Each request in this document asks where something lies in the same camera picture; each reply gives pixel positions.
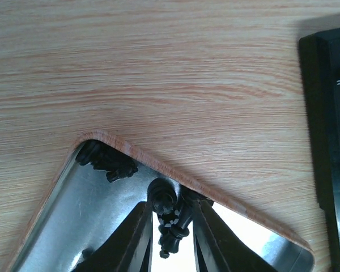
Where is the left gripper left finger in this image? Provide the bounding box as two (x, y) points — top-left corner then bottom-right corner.
(74, 202), (153, 271)

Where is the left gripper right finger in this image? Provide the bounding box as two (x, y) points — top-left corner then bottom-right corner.
(193, 201), (276, 271)

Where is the black and silver chessboard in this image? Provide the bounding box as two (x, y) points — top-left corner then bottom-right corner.
(299, 28), (340, 271)

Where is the black queen piece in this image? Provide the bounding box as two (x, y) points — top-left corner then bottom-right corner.
(147, 178), (177, 215)

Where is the black king piece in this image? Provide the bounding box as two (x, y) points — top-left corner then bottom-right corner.
(159, 196), (192, 259)

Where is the metal tray with wooden rim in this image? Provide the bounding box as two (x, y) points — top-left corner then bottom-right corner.
(2, 131), (315, 271)

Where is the black knight piece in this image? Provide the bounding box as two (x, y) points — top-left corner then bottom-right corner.
(75, 139), (138, 183)

